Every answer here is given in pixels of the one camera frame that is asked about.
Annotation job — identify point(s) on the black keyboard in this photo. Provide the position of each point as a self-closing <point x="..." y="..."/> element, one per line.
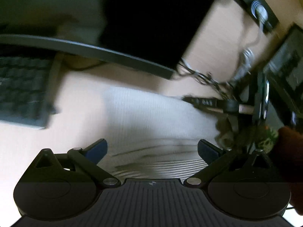
<point x="27" y="89"/>

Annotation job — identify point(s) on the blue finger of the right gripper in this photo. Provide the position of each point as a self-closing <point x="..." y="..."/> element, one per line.
<point x="214" y="104"/>

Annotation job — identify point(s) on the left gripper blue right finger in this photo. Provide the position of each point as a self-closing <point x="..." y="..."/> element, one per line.
<point x="216" y="159"/>

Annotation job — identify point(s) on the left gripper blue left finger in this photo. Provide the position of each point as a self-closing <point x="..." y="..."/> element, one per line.
<point x="87" y="160"/>

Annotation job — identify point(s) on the striped beige knit garment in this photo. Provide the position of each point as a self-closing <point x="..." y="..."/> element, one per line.
<point x="154" y="136"/>

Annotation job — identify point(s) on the black computer monitor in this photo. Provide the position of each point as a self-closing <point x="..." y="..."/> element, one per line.
<point x="147" y="35"/>

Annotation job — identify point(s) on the person's hand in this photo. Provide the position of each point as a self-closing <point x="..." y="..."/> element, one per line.
<point x="291" y="144"/>

